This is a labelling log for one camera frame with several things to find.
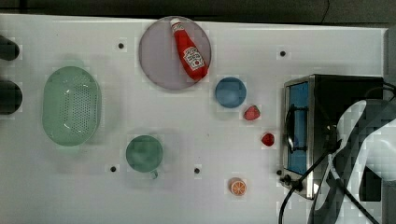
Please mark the green perforated colander basket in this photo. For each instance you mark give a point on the green perforated colander basket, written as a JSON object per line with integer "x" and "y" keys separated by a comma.
{"x": 71, "y": 106}

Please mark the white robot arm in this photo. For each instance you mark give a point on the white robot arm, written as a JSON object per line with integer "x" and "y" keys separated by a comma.
{"x": 365, "y": 140}

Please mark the red plush ketchup bottle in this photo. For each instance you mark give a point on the red plush ketchup bottle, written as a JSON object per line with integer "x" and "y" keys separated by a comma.
{"x": 191, "y": 58}

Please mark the black toaster oven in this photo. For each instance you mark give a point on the black toaster oven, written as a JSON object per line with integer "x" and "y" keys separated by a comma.
{"x": 312, "y": 107}

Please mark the red tomato toy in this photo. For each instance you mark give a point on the red tomato toy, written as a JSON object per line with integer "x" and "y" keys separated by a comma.
{"x": 268, "y": 139}

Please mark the red strawberry toy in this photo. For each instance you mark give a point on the red strawberry toy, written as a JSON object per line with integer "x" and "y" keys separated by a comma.
{"x": 252, "y": 113}

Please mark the black cylinder post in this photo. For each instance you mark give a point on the black cylinder post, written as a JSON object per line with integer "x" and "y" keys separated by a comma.
{"x": 9, "y": 50}
{"x": 10, "y": 97}

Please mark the orange slice toy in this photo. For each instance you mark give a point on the orange slice toy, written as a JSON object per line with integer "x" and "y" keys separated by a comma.
{"x": 237, "y": 186}

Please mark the blue bowl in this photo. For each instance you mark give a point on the blue bowl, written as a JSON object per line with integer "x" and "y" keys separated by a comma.
{"x": 230, "y": 92}

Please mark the green metal mug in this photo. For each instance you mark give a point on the green metal mug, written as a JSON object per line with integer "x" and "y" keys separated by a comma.
{"x": 144, "y": 154}

